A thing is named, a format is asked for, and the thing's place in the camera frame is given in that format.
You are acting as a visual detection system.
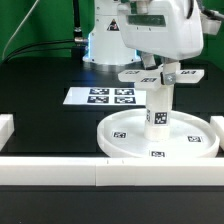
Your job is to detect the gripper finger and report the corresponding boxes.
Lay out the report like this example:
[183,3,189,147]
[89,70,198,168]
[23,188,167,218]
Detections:
[141,52,156,70]
[162,58,181,85]

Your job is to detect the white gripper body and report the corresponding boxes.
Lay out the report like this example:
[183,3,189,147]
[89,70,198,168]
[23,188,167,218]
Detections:
[117,0,203,60]

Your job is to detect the white cross-shaped table base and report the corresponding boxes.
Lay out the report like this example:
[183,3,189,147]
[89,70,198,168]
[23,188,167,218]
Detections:
[118,64,204,90]

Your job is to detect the white round table top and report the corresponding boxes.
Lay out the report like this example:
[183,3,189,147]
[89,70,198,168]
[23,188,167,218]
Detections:
[97,108,220,159]

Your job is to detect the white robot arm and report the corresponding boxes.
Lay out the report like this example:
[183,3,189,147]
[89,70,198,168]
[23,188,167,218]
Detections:
[83,0,224,85]

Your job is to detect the white marker sheet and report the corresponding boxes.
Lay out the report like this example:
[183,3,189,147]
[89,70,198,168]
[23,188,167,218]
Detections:
[63,87,146,106]

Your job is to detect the white left fence block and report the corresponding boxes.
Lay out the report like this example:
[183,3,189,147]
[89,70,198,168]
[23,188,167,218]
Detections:
[0,114,14,151]

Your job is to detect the white front fence bar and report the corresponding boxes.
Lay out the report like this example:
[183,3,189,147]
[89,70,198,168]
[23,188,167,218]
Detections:
[0,157,224,186]

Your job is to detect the black vertical cable connector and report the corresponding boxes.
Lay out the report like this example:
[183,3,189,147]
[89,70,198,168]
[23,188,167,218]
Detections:
[72,0,88,45]

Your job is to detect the black cable bundle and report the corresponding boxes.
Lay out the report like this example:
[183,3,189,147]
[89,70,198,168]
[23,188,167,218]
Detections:
[0,39,88,64]

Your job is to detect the grey thin cable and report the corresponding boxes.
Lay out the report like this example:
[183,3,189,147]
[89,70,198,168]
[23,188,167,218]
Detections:
[1,0,41,61]

